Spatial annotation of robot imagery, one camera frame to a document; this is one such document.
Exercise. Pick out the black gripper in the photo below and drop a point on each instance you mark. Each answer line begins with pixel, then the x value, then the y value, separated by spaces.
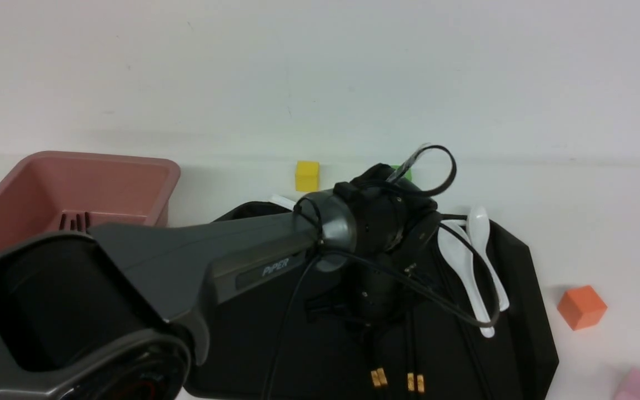
pixel 365 300

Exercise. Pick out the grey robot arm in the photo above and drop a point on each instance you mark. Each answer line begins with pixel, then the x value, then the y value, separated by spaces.
pixel 124 311

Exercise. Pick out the black gold-tipped chopstick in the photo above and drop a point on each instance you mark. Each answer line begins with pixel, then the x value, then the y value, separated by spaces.
pixel 419 380
pixel 370 357
pixel 381 375
pixel 409 341

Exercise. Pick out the white plastic spoon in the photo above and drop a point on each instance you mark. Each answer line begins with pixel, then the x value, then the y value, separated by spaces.
pixel 478 227
pixel 459 258

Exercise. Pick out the green cube block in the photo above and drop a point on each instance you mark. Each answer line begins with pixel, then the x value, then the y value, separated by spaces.
pixel 404 173

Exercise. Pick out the yellow cube block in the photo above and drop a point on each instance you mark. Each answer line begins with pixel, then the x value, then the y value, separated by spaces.
pixel 307 176

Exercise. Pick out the orange cube block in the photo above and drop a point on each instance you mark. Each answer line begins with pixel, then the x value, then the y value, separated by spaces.
pixel 581 307

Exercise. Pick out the pink cube block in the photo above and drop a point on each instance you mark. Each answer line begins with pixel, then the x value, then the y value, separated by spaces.
pixel 629 386

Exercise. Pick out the pink plastic bin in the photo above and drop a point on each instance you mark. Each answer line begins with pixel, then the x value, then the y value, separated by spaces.
pixel 53 191

